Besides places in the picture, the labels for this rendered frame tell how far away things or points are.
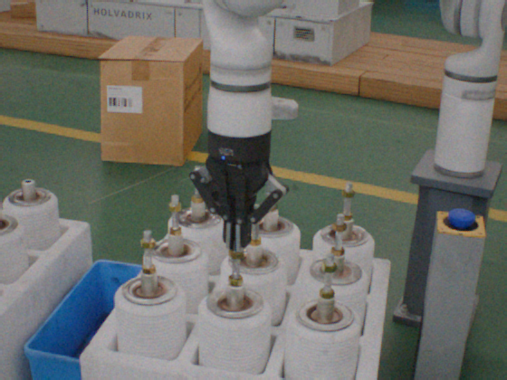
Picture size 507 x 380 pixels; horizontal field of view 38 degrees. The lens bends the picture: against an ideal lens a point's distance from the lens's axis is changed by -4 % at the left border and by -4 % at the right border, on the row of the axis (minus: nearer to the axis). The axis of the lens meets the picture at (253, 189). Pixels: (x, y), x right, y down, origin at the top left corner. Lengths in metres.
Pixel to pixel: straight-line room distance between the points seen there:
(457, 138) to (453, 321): 0.33
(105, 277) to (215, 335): 0.46
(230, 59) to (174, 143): 1.27
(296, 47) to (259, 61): 2.14
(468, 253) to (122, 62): 1.24
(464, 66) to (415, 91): 1.53
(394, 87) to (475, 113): 1.53
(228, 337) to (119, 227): 0.85
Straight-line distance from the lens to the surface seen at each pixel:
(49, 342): 1.23
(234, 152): 0.86
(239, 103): 0.85
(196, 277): 1.10
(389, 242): 1.74
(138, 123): 2.10
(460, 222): 1.10
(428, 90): 2.79
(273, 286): 1.07
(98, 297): 1.40
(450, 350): 1.19
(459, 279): 1.12
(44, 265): 1.25
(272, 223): 1.18
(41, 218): 1.30
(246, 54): 0.83
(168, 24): 3.21
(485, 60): 1.27
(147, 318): 0.99
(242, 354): 0.98
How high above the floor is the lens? 0.78
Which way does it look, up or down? 23 degrees down
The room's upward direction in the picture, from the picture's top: 2 degrees clockwise
